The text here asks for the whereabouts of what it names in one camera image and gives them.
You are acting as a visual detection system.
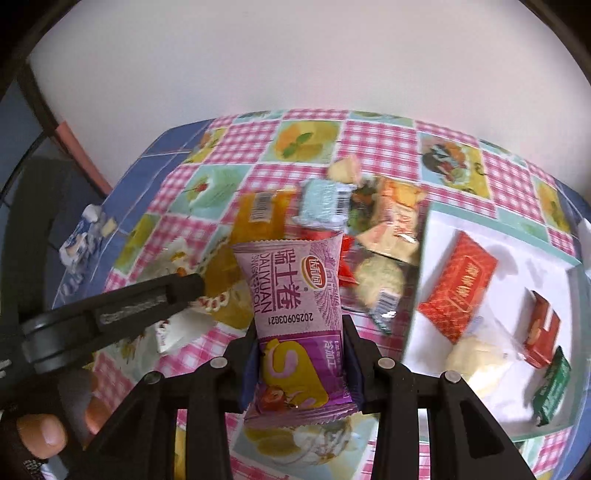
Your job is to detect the green snack packet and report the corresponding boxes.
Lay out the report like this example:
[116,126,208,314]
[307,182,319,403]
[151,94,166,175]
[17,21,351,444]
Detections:
[531,346,573,425]

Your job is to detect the clear round pastry packet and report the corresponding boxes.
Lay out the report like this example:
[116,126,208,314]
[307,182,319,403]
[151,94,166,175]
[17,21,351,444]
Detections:
[355,254,416,333]

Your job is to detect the yellow orange snack packet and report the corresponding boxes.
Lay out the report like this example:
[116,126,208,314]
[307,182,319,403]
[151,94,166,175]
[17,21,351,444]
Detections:
[233,189,298,245]

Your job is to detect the white packet black characters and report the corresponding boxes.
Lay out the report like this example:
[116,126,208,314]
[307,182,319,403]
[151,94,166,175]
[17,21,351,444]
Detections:
[154,305,218,356]

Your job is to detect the cream orange swiss roll packet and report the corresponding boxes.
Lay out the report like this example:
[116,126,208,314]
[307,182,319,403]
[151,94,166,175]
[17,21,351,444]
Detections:
[355,178,428,264]

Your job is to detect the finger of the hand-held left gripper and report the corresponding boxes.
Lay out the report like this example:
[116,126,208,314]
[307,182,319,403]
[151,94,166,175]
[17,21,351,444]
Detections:
[19,273,207,376]

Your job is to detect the teal shallow cardboard box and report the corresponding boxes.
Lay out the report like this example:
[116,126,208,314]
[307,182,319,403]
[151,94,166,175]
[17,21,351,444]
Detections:
[402,203,587,439]

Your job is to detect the crumpled blue white wrapper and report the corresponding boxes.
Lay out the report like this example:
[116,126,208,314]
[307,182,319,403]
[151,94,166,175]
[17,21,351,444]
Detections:
[58,205,107,273]

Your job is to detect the red clear snack packet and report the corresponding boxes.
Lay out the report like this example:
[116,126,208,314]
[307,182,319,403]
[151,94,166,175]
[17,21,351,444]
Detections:
[337,233,358,289]

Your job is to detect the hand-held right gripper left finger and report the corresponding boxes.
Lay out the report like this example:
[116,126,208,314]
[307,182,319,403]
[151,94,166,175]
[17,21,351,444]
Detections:
[85,323,264,480]

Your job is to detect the light blue snack packet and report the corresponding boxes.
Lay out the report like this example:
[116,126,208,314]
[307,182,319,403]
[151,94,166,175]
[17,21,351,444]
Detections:
[295,179,356,227]

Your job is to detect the clear bun packet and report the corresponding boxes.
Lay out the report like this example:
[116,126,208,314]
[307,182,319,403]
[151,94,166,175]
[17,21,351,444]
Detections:
[443,314,527,402]

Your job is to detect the red gold-print snack packet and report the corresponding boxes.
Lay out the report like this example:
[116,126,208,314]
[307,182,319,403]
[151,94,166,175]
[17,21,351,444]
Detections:
[418,231,499,344]

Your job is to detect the purple swiss roll packet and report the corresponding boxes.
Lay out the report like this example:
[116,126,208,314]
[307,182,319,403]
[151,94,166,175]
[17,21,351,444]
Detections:
[231,231,361,428]

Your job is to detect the small cream pastry packet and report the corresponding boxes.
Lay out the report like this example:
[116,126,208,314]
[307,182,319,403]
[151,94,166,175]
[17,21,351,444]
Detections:
[325,154,363,185]

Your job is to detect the person's left hand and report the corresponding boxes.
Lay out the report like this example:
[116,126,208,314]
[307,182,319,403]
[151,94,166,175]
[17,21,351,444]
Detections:
[14,396,113,461]

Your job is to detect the dark furniture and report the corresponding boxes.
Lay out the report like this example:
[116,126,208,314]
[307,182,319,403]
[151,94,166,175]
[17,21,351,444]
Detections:
[9,157,109,324]

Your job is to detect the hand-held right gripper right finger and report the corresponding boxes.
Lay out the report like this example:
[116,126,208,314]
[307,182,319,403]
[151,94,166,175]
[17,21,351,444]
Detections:
[342,318,522,480]

